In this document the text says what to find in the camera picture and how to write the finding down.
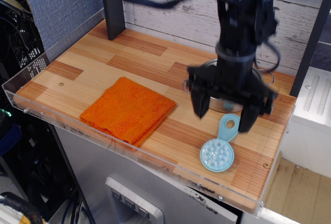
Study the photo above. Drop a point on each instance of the white block with ridges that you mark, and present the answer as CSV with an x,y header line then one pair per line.
x,y
313,101

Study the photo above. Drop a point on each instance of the light blue scrub brush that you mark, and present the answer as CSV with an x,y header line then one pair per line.
x,y
217,155

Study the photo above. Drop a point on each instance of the dark grey right post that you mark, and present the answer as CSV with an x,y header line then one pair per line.
x,y
310,48

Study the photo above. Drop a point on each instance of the dark grey post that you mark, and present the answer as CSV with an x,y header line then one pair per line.
x,y
114,14
310,48

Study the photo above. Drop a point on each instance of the blue fabric panel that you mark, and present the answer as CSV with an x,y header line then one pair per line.
x,y
62,22

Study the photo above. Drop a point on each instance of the stainless steel pot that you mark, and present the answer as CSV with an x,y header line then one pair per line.
x,y
225,106

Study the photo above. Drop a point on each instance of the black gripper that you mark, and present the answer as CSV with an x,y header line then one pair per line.
x,y
232,79

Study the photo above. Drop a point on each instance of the dark grey left post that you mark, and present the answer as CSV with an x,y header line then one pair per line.
x,y
114,14

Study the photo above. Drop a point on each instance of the grey cabinet with dispenser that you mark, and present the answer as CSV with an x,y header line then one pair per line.
x,y
117,189

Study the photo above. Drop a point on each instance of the black perforated crate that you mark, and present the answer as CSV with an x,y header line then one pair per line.
x,y
21,45

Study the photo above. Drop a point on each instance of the orange folded cloth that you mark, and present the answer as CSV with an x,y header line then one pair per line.
x,y
128,111

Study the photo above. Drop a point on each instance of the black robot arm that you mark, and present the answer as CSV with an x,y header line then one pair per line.
x,y
244,25

